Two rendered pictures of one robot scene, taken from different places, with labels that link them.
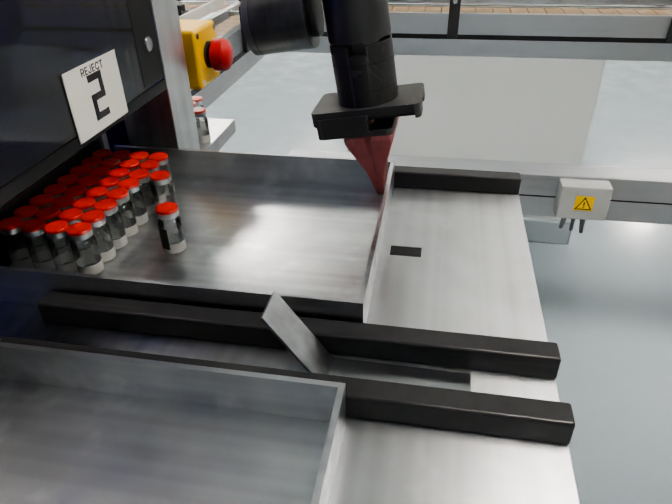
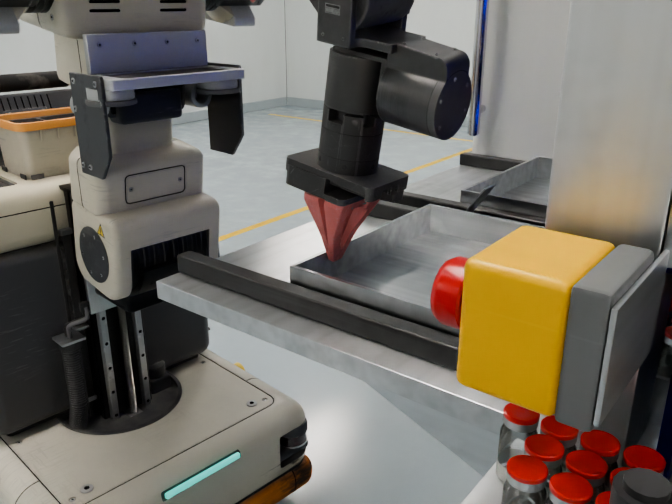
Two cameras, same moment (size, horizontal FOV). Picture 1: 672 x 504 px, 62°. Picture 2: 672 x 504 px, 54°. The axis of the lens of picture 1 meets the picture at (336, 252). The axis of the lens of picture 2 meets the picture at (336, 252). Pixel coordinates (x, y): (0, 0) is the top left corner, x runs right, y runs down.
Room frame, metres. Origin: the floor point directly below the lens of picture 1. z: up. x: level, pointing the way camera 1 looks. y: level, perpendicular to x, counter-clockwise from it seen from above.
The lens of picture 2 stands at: (1.08, 0.23, 1.15)
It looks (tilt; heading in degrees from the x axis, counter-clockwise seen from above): 21 degrees down; 207
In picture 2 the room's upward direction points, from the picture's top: straight up
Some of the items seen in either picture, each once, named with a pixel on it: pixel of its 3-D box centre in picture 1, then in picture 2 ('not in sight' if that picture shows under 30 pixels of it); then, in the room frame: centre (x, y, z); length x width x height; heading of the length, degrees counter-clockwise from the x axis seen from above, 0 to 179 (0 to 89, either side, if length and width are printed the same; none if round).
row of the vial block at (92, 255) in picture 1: (128, 207); not in sight; (0.50, 0.21, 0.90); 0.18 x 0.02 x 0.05; 169
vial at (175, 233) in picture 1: (171, 229); not in sight; (0.46, 0.16, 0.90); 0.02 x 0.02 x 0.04
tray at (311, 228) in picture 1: (211, 220); (515, 283); (0.48, 0.12, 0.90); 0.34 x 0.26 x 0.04; 79
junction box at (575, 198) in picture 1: (582, 199); not in sight; (1.25, -0.62, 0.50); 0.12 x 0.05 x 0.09; 79
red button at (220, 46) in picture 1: (216, 54); (470, 295); (0.74, 0.15, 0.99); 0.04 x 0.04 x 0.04; 79
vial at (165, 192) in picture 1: (163, 194); not in sight; (0.53, 0.18, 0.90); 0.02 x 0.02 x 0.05
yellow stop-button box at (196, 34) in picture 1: (183, 53); (549, 317); (0.75, 0.19, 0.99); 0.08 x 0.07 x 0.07; 79
